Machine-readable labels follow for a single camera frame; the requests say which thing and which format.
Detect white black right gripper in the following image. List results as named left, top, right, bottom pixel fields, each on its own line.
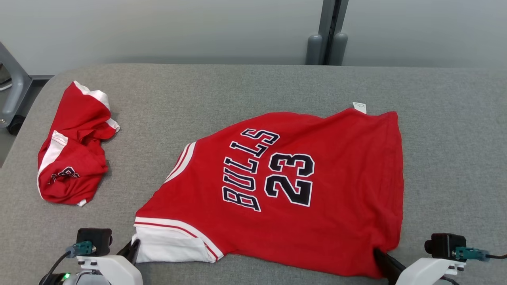
left=373, top=248, right=466, bottom=285

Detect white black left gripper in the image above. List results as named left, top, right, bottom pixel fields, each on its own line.
left=39, top=238, right=143, bottom=285

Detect red Bulls 23 jersey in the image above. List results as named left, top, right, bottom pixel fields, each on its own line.
left=133, top=102, right=404, bottom=279

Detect red Bulls shorts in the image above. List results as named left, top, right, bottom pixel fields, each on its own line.
left=37, top=81, right=120, bottom=207

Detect teal left camera cable connector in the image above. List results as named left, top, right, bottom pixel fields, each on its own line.
left=65, top=241, right=96, bottom=258

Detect teal camera cable connector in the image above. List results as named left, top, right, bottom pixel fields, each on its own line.
left=65, top=241, right=96, bottom=258
left=455, top=247, right=490, bottom=262

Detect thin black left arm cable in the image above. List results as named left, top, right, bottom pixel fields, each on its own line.
left=40, top=251, right=72, bottom=283

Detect teal right camera cable connector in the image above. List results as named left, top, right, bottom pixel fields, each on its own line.
left=455, top=247, right=490, bottom=262

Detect grey metal tube frame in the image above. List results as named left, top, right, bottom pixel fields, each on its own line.
left=0, top=42, right=33, bottom=128

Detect grey rounded post foot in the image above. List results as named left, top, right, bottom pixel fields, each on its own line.
left=305, top=34, right=324, bottom=66
left=328, top=32, right=349, bottom=66

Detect grey vertical partition post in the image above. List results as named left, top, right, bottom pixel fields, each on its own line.
left=318, top=0, right=350, bottom=66

